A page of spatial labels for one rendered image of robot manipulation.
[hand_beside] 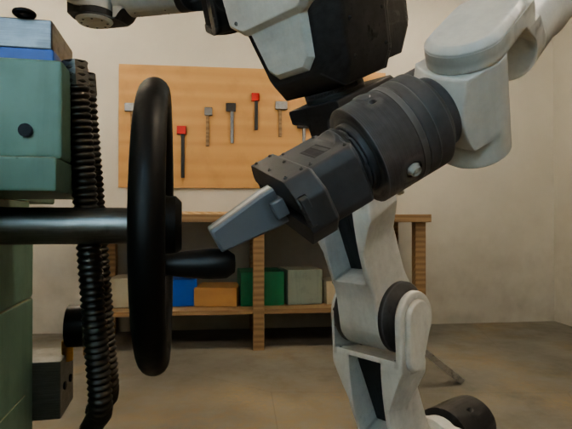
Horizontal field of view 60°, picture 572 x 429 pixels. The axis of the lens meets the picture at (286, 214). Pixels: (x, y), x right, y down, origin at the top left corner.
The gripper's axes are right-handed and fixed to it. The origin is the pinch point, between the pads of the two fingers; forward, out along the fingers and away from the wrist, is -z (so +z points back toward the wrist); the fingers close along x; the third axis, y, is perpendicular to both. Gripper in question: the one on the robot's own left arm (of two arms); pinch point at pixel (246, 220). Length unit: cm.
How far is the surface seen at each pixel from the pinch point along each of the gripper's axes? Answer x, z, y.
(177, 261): -0.4, -6.3, 0.1
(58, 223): 11.6, -14.5, 5.0
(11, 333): 24.0, -28.6, -6.0
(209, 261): -1.1, -4.2, -1.0
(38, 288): 333, -117, -84
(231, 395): 162, -27, -128
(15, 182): 8.7, -14.8, 10.3
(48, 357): 32.9, -30.3, -14.7
